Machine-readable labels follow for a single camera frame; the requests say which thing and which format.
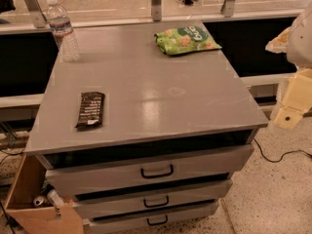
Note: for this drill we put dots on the grey drawer cabinet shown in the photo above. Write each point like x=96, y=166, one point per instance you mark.
x=154, y=105

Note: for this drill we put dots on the small bottle in box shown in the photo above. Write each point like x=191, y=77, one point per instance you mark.
x=55, y=199

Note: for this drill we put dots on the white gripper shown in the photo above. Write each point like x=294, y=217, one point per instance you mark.
x=301, y=41

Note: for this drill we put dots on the wooden side box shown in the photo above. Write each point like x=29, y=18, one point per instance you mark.
x=19, y=204

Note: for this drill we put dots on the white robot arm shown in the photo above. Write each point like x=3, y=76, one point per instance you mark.
x=296, y=43

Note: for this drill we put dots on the top grey drawer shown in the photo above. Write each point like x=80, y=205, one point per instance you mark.
x=129, y=173

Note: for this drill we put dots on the green snack bag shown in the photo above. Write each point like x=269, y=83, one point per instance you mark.
x=184, y=40

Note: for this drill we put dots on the dark chocolate rxbar wrapper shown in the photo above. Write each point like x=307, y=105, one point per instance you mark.
x=91, y=110

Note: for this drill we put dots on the middle grey drawer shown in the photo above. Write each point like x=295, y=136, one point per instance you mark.
x=154, y=199

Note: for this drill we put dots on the bottom grey drawer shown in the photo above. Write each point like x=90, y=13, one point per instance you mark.
x=121, y=222

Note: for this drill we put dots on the clear plastic water bottle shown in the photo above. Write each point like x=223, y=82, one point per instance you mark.
x=63, y=32

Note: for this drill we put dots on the silver soda can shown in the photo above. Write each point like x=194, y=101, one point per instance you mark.
x=40, y=201

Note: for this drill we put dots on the grey drawer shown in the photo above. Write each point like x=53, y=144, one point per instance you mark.
x=121, y=222
x=129, y=173
x=154, y=199

